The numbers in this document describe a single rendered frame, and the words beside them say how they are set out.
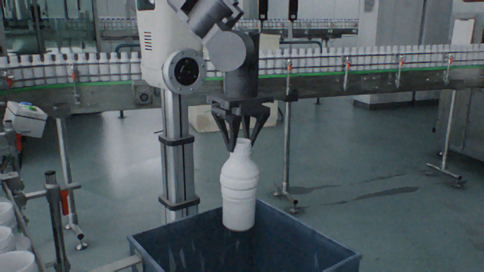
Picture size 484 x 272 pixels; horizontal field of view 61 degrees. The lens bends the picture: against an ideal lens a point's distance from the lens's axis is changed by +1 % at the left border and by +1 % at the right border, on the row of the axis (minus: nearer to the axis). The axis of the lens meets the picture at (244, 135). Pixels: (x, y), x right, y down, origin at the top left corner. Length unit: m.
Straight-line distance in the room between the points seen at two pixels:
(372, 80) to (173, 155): 2.02
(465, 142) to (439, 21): 3.28
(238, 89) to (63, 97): 1.99
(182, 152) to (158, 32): 0.44
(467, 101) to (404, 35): 2.76
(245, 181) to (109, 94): 1.95
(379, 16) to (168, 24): 5.40
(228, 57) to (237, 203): 0.27
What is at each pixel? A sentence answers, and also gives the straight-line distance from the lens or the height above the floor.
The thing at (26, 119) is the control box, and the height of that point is 1.09.
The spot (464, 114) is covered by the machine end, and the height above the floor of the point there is 0.50.
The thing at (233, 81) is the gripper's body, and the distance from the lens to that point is 0.66.
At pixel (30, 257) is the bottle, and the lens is 0.39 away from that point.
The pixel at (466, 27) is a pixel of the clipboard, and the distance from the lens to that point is 4.33.
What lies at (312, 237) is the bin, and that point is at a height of 0.93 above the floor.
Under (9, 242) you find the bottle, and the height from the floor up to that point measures 1.16.
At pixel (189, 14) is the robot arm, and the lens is 0.69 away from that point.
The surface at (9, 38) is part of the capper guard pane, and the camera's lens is 6.17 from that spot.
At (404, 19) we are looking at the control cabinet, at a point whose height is 1.37.
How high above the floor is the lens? 1.35
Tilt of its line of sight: 16 degrees down
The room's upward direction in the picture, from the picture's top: straight up
